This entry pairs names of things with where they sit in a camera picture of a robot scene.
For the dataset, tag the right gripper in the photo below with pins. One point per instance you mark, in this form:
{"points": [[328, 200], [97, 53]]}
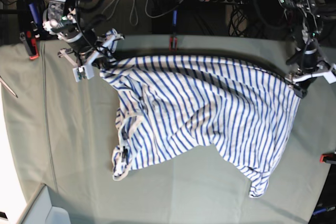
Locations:
{"points": [[92, 55]]}

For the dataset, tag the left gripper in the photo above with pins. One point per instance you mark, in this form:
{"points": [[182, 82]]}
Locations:
{"points": [[300, 82]]}

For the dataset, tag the blue white striped t-shirt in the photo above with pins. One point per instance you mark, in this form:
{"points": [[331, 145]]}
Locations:
{"points": [[172, 104]]}

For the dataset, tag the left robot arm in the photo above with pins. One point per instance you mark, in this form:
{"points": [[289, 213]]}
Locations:
{"points": [[309, 57]]}

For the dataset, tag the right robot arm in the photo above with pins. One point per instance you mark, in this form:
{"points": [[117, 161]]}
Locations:
{"points": [[63, 18]]}

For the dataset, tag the red black left clamp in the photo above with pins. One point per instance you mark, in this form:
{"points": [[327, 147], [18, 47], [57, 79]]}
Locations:
{"points": [[30, 44]]}

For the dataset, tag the red black clamp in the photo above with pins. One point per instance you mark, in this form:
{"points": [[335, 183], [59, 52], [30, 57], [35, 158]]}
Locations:
{"points": [[173, 37], [30, 44], [328, 158]]}

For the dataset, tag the red black centre clamp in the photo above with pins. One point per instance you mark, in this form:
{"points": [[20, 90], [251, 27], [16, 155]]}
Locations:
{"points": [[173, 37]]}

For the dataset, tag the red black right clamp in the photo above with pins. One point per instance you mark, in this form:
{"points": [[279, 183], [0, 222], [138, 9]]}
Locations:
{"points": [[328, 158]]}

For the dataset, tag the green table cloth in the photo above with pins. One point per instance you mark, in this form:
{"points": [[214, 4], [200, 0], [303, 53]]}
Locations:
{"points": [[62, 134]]}

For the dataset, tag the grey metal rod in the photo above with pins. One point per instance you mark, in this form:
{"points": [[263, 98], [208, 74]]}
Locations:
{"points": [[7, 87]]}

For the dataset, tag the white plastic container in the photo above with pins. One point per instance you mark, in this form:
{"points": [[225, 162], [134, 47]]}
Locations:
{"points": [[41, 210]]}

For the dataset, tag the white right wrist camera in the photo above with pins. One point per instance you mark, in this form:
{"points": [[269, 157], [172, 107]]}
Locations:
{"points": [[83, 72]]}

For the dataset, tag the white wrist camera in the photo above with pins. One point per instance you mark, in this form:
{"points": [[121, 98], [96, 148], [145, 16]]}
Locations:
{"points": [[330, 77], [83, 72]]}

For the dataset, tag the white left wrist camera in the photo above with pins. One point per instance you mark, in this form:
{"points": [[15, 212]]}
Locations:
{"points": [[330, 77]]}

